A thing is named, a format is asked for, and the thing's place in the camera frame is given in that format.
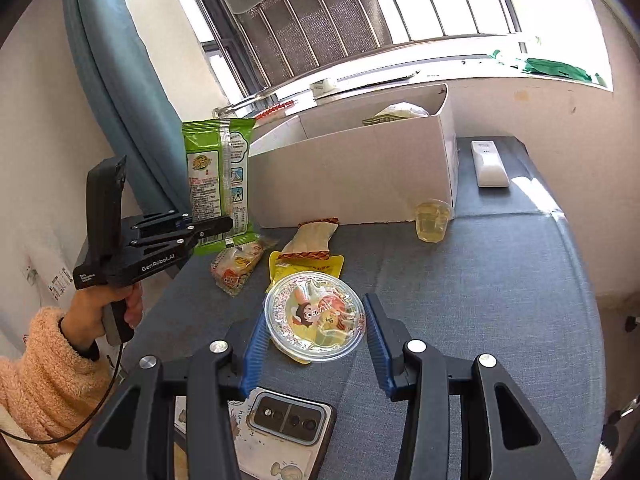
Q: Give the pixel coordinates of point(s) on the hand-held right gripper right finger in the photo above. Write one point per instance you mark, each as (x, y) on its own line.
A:
(380, 347)

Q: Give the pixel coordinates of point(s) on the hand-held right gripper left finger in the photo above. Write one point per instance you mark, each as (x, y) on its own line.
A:
(252, 355)

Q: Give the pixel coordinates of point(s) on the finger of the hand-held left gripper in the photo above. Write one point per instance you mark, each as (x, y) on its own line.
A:
(212, 227)

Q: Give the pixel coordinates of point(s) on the large green snack packet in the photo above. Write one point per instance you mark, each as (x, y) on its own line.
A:
(210, 175)

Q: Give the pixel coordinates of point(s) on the large jelly cup cartoon lid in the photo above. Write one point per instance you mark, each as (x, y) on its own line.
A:
(310, 310)

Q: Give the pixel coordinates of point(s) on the white cardboard box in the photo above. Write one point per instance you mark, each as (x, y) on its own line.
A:
(350, 175)

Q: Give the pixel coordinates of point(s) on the yellow translucent snack packet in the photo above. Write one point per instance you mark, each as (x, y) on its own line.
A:
(402, 110)

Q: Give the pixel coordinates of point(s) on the person's left forearm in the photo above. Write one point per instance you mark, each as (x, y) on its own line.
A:
(40, 385)

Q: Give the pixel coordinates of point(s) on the person's left hand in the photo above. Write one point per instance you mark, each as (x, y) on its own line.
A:
(82, 317)

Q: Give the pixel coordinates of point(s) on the small clear bread packet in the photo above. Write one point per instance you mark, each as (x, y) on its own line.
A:
(235, 267)

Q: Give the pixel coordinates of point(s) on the phone with cartoon case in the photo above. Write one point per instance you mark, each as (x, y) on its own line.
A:
(290, 417)

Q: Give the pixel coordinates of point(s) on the small yellow snack packet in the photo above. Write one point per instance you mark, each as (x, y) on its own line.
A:
(281, 272)

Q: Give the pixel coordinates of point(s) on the beige sausage packet red trim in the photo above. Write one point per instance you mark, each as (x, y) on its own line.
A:
(312, 237)

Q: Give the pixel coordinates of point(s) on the black wristband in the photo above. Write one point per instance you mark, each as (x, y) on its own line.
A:
(75, 341)

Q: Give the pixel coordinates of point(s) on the small clear jelly cup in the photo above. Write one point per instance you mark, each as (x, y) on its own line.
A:
(432, 222)

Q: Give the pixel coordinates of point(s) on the teal curtain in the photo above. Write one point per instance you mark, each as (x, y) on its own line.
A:
(115, 60)

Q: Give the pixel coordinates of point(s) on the white and green snack packet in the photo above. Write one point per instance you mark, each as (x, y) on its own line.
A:
(377, 120)

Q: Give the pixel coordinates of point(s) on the white remote control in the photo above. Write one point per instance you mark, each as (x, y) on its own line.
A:
(489, 162)

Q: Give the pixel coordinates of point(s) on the dark textured hanging cloth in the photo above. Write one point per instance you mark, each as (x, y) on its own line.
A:
(320, 20)

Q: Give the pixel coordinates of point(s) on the steel window guard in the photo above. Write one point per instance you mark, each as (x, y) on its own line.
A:
(380, 62)

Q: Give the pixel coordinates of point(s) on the white fleece garment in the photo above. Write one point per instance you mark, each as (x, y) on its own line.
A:
(30, 460)

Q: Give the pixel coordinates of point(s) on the white wall label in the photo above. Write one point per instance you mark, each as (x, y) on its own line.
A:
(61, 281)

